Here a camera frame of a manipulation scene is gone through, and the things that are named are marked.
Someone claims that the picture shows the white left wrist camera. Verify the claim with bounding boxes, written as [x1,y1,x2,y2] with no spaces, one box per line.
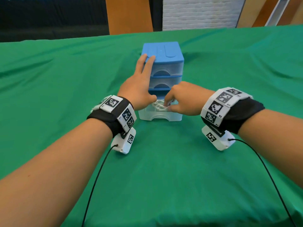
[110,127,137,155]

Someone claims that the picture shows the white left marker tag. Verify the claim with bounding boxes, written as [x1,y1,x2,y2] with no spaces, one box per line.
[91,95,137,133]

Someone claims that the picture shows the white earphones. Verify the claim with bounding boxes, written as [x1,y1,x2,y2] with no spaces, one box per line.
[151,99,175,112]

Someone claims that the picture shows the black sofa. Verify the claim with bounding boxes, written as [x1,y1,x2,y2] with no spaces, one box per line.
[0,0,110,43]

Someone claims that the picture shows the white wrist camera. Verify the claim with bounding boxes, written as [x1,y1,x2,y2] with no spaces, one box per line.
[110,127,137,155]
[201,125,236,152]

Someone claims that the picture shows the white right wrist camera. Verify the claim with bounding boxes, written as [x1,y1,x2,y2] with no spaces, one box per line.
[201,125,236,152]

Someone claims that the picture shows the white metal frame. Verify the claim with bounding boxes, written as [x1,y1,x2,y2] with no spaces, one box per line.
[264,0,292,27]

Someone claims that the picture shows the white marker tag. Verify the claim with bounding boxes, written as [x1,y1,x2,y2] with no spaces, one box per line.
[91,95,137,133]
[200,87,253,127]

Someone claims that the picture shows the person's right forearm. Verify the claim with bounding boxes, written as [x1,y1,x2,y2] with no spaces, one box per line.
[238,108,303,189]

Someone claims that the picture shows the black right camera cable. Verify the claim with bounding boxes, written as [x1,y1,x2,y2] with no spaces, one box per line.
[228,138,296,227]

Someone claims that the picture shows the wide orange wooden panel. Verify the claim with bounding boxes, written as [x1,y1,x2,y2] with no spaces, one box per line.
[105,0,154,35]

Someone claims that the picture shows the person's left forearm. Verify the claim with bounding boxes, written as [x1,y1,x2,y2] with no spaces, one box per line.
[0,118,114,227]

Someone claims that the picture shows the black left camera cable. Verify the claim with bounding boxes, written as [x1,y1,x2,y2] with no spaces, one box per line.
[81,144,118,227]

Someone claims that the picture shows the black left wrist strap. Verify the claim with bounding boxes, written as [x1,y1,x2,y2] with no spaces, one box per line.
[86,96,134,138]

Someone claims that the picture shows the black wrist strap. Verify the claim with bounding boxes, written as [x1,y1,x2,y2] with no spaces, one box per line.
[86,96,134,138]
[201,97,265,135]

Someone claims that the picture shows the black camera cable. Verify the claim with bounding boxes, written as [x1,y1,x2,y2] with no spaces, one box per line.
[81,144,118,227]
[228,138,296,227]

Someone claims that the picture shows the person's right hand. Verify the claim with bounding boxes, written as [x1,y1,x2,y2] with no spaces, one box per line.
[163,81,216,116]

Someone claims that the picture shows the person's left hand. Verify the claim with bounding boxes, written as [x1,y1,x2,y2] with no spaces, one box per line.
[117,54,157,111]

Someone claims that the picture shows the white right marker tag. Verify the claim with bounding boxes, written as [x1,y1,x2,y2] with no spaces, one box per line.
[200,87,253,127]

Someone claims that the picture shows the tan wooden board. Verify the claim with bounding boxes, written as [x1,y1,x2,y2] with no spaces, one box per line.
[236,0,269,28]
[277,0,303,26]

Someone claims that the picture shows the black right wrist strap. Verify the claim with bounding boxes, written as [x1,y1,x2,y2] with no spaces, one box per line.
[201,97,265,135]

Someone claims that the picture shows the blue plastic mini drawer unit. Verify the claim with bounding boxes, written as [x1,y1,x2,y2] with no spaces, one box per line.
[138,41,185,122]

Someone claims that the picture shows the green tablecloth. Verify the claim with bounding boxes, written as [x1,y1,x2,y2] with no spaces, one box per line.
[0,24,303,227]

